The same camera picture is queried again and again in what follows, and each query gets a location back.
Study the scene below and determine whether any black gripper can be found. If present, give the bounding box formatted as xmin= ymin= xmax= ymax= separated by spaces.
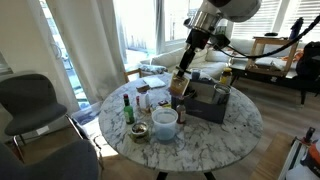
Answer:
xmin=177 ymin=29 xmax=230 ymax=77

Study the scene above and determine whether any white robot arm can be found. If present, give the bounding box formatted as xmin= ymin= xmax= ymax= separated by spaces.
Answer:
xmin=177 ymin=0 xmax=262 ymax=77

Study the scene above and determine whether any blue cardboard box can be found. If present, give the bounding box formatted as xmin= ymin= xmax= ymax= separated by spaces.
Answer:
xmin=170 ymin=79 xmax=229 ymax=124

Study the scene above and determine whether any translucent plastic cup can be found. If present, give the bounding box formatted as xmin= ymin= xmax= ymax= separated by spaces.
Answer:
xmin=152 ymin=108 xmax=178 ymax=142

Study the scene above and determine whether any small opaque green cup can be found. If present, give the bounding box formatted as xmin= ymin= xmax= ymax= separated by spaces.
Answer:
xmin=131 ymin=122 xmax=149 ymax=139

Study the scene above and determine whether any beige sofa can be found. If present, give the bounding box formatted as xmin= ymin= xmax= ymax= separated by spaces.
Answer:
xmin=139 ymin=38 xmax=320 ymax=81

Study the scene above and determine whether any striped grey white cloth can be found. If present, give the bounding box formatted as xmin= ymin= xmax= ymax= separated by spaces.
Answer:
xmin=191 ymin=68 xmax=213 ymax=83

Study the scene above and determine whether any amber vitamin bottle yellow lid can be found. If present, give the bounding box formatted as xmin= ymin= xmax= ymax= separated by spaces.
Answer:
xmin=219 ymin=67 xmax=232 ymax=85

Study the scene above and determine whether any grey patterned pillow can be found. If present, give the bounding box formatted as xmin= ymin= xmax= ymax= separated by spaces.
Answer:
xmin=140 ymin=64 xmax=167 ymax=75

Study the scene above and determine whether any round metal tin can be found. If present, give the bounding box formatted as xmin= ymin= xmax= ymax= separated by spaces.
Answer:
xmin=212 ymin=83 xmax=231 ymax=104

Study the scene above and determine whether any white notepad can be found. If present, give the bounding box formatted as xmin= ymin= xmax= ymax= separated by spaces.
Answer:
xmin=143 ymin=77 xmax=165 ymax=88

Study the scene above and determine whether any wooden side table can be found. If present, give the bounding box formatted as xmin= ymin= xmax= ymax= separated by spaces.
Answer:
xmin=246 ymin=36 xmax=299 ymax=73

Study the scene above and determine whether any wooden block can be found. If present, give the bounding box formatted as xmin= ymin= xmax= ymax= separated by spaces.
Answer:
xmin=136 ymin=84 xmax=150 ymax=93

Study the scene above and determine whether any small white shaker bottle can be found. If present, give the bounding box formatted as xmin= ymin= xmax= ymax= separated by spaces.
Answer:
xmin=140 ymin=91 xmax=150 ymax=110

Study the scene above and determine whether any green glass bottle red cap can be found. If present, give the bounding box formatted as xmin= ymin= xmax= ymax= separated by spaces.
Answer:
xmin=123 ymin=94 xmax=135 ymax=124

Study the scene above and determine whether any grey chair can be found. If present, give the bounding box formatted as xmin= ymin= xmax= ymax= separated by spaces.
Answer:
xmin=0 ymin=74 xmax=75 ymax=161

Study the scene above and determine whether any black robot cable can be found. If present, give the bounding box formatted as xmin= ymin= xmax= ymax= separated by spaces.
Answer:
xmin=213 ymin=14 xmax=320 ymax=61

